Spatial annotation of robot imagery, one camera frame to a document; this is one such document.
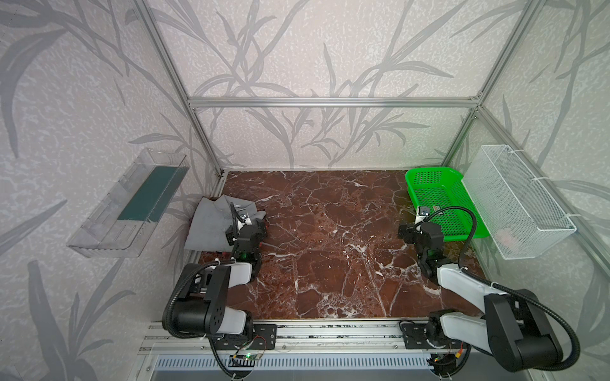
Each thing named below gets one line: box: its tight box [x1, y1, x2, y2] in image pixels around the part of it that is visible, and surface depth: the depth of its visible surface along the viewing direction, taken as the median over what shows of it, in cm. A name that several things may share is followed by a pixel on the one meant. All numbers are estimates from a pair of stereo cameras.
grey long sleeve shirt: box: [184, 194, 267, 252], surface depth 90 cm
